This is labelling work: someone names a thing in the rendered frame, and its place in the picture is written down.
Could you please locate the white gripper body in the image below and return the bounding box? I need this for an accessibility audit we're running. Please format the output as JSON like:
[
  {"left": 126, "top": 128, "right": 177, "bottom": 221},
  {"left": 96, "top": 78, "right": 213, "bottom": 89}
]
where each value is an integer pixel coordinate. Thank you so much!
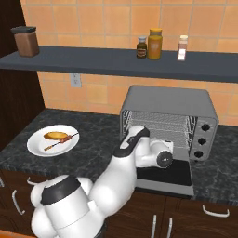
[{"left": 153, "top": 139, "right": 175, "bottom": 152}]

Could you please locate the toaster oven door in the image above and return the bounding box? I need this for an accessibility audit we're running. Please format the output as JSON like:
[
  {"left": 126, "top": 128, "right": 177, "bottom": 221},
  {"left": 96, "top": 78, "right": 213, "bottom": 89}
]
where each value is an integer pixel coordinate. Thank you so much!
[{"left": 135, "top": 157, "right": 195, "bottom": 198}]

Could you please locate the grey toaster oven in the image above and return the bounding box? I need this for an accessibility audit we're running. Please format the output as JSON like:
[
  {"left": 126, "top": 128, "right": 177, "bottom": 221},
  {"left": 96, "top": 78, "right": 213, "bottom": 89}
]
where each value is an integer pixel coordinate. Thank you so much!
[{"left": 119, "top": 85, "right": 219, "bottom": 163}]

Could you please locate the dark wood cabinet door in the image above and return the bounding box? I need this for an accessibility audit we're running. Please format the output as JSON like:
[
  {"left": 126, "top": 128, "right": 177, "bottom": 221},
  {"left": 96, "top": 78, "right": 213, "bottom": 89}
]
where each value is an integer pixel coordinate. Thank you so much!
[
  {"left": 163, "top": 196, "right": 238, "bottom": 238},
  {"left": 103, "top": 191, "right": 165, "bottom": 238},
  {"left": 0, "top": 169, "right": 45, "bottom": 236}
]

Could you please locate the kebab skewer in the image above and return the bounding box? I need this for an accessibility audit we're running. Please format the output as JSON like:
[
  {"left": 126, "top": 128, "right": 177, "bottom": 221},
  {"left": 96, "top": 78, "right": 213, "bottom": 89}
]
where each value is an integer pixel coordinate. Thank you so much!
[{"left": 44, "top": 132, "right": 79, "bottom": 152}]

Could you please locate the baguette bread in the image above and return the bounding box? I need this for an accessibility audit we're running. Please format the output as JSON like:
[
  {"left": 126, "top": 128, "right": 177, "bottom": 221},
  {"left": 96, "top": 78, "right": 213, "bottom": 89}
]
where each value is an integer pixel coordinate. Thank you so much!
[{"left": 43, "top": 131, "right": 69, "bottom": 141}]

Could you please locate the white and pink shaker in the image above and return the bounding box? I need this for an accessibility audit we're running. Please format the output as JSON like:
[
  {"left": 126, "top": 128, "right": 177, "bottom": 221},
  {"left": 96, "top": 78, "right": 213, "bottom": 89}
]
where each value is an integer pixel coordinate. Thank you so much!
[{"left": 177, "top": 34, "right": 190, "bottom": 62}]

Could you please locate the small dark brown bottle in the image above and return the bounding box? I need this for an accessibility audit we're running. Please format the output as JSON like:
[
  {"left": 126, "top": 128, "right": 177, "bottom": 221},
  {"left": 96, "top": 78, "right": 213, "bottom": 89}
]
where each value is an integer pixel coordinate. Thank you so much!
[{"left": 136, "top": 35, "right": 148, "bottom": 60}]

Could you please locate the yellow jar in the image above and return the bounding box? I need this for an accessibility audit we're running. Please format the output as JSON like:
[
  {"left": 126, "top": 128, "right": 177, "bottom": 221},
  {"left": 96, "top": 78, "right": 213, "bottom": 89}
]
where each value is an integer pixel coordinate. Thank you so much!
[{"left": 147, "top": 28, "right": 164, "bottom": 61}]

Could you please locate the white plate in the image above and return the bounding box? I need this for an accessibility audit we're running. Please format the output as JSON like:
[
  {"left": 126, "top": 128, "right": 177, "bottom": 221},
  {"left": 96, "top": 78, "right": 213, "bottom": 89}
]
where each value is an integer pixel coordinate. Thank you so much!
[{"left": 26, "top": 124, "right": 80, "bottom": 158}]

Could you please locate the tall dark wood cabinet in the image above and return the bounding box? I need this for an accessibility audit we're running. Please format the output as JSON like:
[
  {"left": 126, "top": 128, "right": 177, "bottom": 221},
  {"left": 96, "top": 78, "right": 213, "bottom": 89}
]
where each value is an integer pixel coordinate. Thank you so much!
[{"left": 0, "top": 0, "right": 46, "bottom": 152}]

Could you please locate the brown canister with black lid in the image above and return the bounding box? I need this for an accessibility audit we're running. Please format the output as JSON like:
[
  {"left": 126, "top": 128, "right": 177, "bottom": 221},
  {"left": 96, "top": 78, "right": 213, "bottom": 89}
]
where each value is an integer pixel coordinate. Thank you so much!
[{"left": 10, "top": 25, "right": 41, "bottom": 59}]

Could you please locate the wire oven rack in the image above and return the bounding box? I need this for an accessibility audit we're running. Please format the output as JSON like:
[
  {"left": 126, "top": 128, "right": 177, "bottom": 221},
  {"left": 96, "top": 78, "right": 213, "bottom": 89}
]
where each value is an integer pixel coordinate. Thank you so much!
[{"left": 123, "top": 110, "right": 195, "bottom": 151}]

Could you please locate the dark grey wall shelf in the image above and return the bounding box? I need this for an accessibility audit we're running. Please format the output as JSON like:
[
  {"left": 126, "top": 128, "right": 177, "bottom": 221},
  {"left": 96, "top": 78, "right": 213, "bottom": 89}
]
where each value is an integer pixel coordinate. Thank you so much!
[{"left": 0, "top": 46, "right": 238, "bottom": 84}]

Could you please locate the white wall outlet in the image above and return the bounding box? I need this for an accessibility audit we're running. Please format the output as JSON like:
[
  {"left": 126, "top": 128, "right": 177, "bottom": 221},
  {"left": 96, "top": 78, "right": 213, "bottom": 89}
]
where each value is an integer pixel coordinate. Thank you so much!
[{"left": 70, "top": 73, "right": 83, "bottom": 89}]

